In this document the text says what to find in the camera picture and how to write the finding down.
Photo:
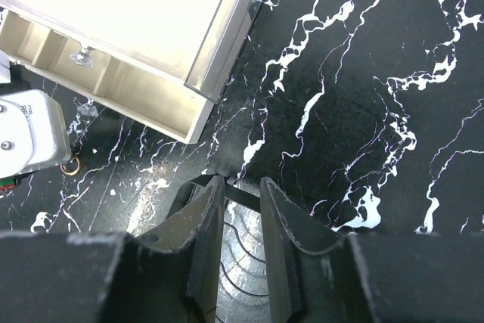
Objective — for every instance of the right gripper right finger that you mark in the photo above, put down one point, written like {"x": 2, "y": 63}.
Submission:
{"x": 311, "y": 271}

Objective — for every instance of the beige jewelry box with drawers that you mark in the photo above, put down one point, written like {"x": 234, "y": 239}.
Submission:
{"x": 163, "y": 63}

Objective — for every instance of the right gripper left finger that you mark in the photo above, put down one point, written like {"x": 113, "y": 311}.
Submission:
{"x": 171, "y": 273}

